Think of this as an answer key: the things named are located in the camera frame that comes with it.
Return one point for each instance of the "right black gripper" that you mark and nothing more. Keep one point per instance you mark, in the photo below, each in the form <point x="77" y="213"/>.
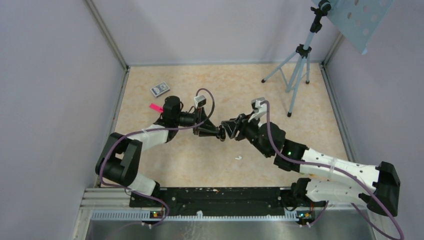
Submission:
<point x="230" y="125"/>

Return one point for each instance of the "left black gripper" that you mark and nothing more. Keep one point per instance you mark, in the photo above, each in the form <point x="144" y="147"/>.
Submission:
<point x="211" y="129"/>

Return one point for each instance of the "black round charging case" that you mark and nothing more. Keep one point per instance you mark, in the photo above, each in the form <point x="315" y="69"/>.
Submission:
<point x="221" y="134"/>

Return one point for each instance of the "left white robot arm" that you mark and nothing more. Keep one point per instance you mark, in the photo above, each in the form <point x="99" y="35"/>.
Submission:
<point x="120" y="157"/>

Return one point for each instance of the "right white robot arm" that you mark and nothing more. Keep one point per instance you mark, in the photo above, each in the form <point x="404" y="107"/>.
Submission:
<point x="375" y="186"/>

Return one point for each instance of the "pink marker strip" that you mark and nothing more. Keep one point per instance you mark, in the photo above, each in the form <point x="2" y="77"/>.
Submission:
<point x="156" y="108"/>

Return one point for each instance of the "grey card box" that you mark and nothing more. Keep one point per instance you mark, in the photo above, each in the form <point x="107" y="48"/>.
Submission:
<point x="160" y="89"/>

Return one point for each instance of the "grey tripod stand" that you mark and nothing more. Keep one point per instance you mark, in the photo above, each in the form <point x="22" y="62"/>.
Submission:
<point x="302" y="66"/>

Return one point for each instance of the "perforated blue metal plate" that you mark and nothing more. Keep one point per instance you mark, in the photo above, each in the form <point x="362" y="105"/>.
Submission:
<point x="356" y="20"/>

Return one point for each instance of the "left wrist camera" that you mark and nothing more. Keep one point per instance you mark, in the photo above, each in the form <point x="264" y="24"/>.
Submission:
<point x="199" y="101"/>

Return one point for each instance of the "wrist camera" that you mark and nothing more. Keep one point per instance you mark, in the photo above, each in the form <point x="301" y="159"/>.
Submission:
<point x="259" y="109"/>
<point x="199" y="101"/>

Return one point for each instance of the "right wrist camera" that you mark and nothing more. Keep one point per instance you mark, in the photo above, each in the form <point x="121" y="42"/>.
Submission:
<point x="259" y="109"/>

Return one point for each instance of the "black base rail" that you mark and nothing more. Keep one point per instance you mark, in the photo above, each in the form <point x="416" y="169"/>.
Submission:
<point x="224" y="201"/>

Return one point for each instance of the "white comb cable duct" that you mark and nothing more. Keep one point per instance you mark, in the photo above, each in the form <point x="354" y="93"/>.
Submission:
<point x="147" y="216"/>

